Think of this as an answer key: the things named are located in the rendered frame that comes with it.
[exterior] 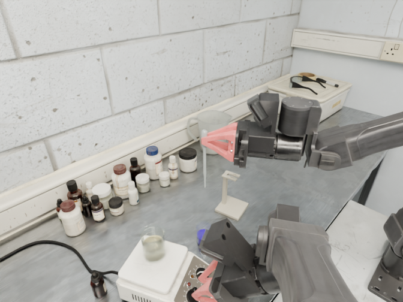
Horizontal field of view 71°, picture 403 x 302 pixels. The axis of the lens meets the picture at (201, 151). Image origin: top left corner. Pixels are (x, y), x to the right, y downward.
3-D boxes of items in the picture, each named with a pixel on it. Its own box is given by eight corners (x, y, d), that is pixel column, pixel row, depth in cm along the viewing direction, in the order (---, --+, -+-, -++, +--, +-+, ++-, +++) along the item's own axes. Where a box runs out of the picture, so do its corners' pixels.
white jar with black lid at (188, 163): (182, 174, 104) (182, 158, 101) (177, 165, 110) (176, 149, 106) (199, 170, 107) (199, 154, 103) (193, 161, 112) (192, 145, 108)
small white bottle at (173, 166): (169, 174, 104) (167, 154, 100) (178, 174, 105) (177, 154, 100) (168, 180, 102) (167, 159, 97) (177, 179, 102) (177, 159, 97)
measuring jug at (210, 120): (186, 156, 115) (185, 123, 107) (188, 140, 126) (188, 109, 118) (231, 156, 115) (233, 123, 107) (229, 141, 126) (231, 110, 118)
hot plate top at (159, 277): (189, 249, 66) (189, 247, 65) (167, 296, 56) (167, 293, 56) (144, 236, 69) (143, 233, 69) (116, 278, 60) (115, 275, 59)
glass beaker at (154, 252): (145, 268, 61) (141, 243, 57) (141, 249, 65) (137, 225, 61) (172, 260, 63) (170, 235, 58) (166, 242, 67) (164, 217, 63)
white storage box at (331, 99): (346, 108, 157) (354, 82, 150) (315, 129, 136) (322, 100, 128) (297, 94, 176) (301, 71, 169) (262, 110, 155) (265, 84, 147)
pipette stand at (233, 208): (248, 205, 90) (252, 172, 84) (238, 220, 84) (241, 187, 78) (226, 196, 94) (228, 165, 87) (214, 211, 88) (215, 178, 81)
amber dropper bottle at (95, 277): (98, 301, 64) (91, 281, 60) (90, 292, 65) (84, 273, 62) (109, 291, 65) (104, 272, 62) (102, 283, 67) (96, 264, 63)
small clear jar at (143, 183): (134, 189, 97) (132, 177, 94) (144, 183, 100) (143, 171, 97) (143, 195, 94) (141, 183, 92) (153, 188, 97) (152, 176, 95)
